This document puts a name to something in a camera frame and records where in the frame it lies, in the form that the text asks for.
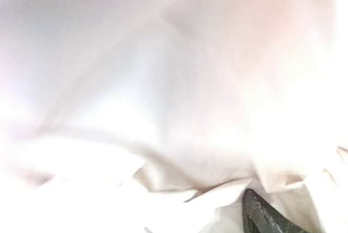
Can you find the beige and black umbrella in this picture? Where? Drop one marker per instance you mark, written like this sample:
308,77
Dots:
157,115

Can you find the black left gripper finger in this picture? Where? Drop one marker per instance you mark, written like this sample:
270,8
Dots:
259,216

